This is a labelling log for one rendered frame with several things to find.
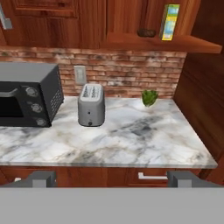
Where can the white wall outlet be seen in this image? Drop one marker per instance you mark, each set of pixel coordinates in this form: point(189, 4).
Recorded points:
point(80, 74)

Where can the wooden wall cabinet door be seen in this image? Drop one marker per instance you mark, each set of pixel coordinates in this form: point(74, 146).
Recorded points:
point(52, 22)

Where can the wooden open shelf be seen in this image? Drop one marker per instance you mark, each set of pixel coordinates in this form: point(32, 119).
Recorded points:
point(163, 43)

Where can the grey toaster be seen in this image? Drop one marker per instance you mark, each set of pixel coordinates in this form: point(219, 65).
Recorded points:
point(91, 105)

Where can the black toaster oven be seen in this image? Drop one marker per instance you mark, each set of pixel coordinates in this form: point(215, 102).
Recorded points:
point(29, 94)

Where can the wooden tall side cabinet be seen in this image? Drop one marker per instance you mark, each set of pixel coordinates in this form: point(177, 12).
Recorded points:
point(204, 87)

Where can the dark brown round object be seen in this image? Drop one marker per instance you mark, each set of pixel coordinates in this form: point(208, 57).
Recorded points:
point(146, 33)

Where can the green vegetable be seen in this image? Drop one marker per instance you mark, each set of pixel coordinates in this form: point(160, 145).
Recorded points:
point(149, 97)

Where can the wooden drawer front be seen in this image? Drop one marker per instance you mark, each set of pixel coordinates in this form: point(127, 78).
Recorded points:
point(151, 176)

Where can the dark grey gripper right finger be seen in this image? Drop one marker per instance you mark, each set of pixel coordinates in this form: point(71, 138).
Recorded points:
point(183, 178)

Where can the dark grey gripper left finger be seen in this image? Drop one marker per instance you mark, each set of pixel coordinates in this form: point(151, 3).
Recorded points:
point(40, 178)

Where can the yellow and blue box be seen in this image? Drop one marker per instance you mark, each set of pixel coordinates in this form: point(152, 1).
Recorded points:
point(169, 22)

